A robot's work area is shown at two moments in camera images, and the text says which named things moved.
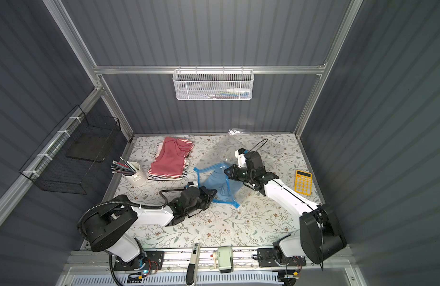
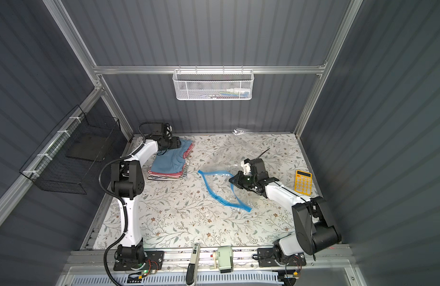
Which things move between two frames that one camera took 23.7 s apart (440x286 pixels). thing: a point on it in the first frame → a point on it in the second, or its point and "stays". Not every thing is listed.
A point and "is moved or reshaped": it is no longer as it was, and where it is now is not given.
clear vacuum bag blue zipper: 236,148 is moved or reshaped
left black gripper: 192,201 → 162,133
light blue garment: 216,179 → 170,160
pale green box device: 225,260 stays
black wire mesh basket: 70,159 stays
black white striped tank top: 151,177 stays
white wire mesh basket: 215,84 stays
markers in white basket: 231,93 stays
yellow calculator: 303,182 stays
